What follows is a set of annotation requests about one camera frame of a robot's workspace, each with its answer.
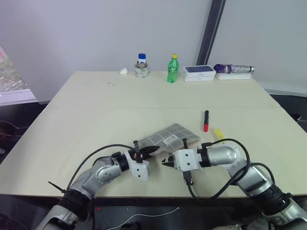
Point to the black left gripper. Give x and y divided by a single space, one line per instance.
141 155

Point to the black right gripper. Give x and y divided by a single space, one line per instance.
173 162

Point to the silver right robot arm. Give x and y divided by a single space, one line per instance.
251 177

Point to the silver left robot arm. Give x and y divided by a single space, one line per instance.
103 173

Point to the grey grid pattern pouch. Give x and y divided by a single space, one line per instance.
172 137

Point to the red and black marker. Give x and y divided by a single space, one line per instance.
206 121

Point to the yellow highlighter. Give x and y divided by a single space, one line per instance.
218 134

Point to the black zip tie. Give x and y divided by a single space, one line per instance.
57 187

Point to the white tape roll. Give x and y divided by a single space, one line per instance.
142 71

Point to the green plastic soda bottle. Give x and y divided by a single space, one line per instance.
173 70

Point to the crumpled white tissue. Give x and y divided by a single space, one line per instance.
124 71

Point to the white phone box blue top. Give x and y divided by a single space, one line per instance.
199 73

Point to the small blue-capped white bottle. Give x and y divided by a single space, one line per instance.
142 59

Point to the flat white box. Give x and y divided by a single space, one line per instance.
233 76

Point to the purple folded umbrella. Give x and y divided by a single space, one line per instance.
232 68

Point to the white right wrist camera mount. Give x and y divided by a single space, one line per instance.
187 160

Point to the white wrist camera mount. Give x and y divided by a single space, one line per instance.
187 160
140 169

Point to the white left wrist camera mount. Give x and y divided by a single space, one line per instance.
140 169

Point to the dark grey wall pillar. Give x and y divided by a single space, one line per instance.
212 31

